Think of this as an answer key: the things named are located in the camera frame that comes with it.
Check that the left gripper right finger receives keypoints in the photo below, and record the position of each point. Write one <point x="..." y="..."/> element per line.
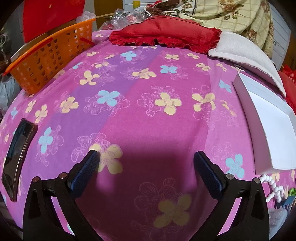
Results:
<point x="251" y="221"/>

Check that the red ruffled pillow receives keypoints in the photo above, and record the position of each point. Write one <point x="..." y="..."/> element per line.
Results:
<point x="290" y="90"/>
<point x="170" y="32"/>

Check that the red ruffled pillow left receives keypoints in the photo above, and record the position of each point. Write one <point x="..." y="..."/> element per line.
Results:
<point x="170" y="32"/>

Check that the black smartphone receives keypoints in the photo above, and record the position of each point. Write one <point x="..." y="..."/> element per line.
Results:
<point x="16" y="155"/>

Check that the clear plastic bags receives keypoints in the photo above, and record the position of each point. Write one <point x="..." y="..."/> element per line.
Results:
<point x="119" y="19"/>

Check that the floral beige blanket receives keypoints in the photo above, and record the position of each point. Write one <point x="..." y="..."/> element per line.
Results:
<point x="250" y="19"/>

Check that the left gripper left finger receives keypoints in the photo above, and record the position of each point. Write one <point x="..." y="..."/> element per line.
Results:
<point x="40" y="220"/>

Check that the orange plastic basket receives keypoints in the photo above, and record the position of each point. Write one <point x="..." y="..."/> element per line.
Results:
<point x="37" y="66"/>

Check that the white fleece pillow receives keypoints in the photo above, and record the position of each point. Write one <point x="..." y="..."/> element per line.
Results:
<point x="241" y="51"/>

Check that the pink floral bed sheet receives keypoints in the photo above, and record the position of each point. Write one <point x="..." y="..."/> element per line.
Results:
<point x="146" y="110"/>

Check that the red box in basket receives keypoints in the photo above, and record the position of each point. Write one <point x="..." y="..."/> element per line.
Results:
<point x="41" y="16"/>

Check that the red ruffled pillow right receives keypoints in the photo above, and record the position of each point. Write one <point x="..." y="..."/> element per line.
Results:
<point x="290" y="90"/>

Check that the white shallow tray box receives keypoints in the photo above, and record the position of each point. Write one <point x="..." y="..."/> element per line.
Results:
<point x="271" y="123"/>

